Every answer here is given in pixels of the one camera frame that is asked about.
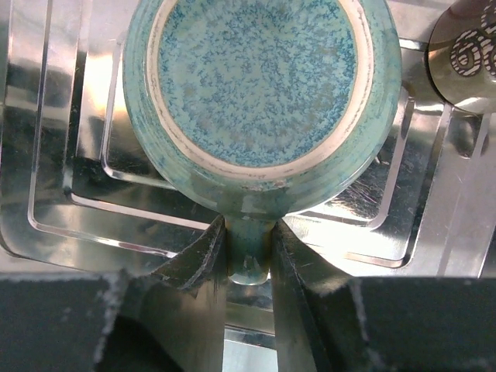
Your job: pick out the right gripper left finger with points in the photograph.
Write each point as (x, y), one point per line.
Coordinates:
(170, 320)

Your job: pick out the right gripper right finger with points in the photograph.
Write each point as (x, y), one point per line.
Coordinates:
(328, 320)

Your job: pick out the green ceramic mug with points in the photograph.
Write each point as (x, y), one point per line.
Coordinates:
(259, 109)

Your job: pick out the metal serving tray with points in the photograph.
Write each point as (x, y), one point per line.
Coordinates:
(79, 194)

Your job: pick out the brown ceramic cup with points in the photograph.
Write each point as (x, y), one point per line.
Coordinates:
(461, 56)

